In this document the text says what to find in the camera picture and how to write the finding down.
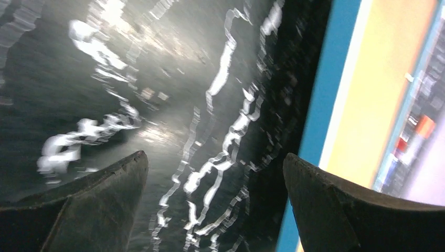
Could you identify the blue red screwdriver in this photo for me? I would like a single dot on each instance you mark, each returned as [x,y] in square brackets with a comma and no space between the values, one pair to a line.
[395,156]

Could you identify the blue wooden picture frame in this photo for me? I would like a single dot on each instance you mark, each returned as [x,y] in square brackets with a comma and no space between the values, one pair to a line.
[330,104]

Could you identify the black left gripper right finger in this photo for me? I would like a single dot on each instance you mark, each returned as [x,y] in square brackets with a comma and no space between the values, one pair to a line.
[334,214]

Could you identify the white orange-capped marker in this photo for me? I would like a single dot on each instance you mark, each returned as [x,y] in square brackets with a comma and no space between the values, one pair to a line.
[423,130]

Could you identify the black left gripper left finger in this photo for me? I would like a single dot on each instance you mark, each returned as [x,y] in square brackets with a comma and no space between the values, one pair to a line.
[93,213]

